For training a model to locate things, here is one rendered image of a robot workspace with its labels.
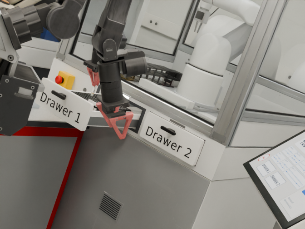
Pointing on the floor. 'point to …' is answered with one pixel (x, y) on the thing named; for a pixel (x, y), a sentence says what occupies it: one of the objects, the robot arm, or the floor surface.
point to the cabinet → (150, 191)
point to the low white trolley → (36, 170)
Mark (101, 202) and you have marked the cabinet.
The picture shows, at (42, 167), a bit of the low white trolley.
